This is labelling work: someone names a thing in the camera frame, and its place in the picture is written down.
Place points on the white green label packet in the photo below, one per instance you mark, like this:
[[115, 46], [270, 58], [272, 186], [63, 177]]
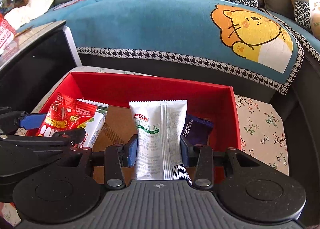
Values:
[[160, 129]]

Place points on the black glossy table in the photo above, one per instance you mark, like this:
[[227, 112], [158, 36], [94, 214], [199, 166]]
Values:
[[37, 69]]

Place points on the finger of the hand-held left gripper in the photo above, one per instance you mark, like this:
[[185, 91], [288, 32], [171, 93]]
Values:
[[50, 138], [31, 121]]

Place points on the floral cloth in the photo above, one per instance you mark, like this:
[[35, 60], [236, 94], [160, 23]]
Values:
[[262, 129]]

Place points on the red cardboard box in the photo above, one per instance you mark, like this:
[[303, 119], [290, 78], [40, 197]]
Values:
[[150, 89]]

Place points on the purple biscuit packet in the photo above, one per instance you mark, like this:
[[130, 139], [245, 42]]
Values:
[[197, 129]]

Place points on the red crinkled snack packet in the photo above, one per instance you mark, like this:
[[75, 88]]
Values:
[[62, 116]]

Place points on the white plastic bag red print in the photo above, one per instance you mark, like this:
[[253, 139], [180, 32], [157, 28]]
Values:
[[5, 34]]

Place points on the white cloth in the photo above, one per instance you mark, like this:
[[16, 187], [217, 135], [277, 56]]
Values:
[[32, 7]]

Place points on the green white wafer packet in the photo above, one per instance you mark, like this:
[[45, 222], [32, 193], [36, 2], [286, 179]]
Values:
[[96, 124]]

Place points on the blue lion print sofa cover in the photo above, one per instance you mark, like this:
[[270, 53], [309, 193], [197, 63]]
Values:
[[150, 24]]

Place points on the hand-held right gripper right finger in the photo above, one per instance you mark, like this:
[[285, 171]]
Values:
[[184, 154]]

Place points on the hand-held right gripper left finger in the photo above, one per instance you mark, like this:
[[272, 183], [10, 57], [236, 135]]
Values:
[[132, 153]]

